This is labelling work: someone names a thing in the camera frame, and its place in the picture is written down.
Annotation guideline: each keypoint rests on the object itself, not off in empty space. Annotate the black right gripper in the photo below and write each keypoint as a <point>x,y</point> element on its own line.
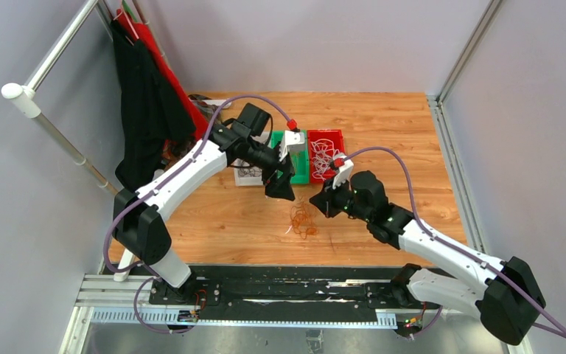
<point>324,200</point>

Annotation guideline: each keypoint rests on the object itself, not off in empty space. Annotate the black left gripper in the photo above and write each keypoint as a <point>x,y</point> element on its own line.
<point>281,187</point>

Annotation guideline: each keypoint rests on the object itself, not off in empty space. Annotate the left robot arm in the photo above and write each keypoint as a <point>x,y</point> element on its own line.
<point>139,222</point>

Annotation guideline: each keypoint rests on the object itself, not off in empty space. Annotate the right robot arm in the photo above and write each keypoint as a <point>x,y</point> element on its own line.
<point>503,295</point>

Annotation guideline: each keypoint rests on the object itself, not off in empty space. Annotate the white plastic bin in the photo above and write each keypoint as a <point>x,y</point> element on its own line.
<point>246,176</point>

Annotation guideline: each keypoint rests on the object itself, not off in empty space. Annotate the green plastic bin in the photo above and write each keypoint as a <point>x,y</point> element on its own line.
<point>299,159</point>

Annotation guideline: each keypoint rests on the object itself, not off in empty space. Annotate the red plastic bin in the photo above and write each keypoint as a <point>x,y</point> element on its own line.
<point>322,146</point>

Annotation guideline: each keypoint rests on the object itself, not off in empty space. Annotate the plaid red blue cloth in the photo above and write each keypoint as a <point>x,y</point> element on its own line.
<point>174,151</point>

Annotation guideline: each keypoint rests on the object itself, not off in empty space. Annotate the black garment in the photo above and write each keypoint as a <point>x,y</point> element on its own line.
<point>151,111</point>

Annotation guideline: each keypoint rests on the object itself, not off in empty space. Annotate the red garment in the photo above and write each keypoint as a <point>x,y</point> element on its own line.
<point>140,31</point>

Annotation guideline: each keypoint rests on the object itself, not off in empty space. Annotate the silver clothes rack pole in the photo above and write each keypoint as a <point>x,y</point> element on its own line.
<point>72,100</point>

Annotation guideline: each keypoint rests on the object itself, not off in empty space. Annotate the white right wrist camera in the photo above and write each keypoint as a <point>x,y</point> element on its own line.
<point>343,167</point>

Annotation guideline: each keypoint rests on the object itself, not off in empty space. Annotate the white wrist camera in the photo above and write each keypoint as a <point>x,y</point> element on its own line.
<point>291,142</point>
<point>343,167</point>

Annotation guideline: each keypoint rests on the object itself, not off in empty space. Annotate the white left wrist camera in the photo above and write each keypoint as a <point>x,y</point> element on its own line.
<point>291,142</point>

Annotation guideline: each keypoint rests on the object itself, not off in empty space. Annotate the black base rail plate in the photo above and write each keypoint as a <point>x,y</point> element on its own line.
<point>279,293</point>

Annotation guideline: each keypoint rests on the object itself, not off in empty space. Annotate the aluminium frame rail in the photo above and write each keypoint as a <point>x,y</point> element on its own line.
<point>441,120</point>

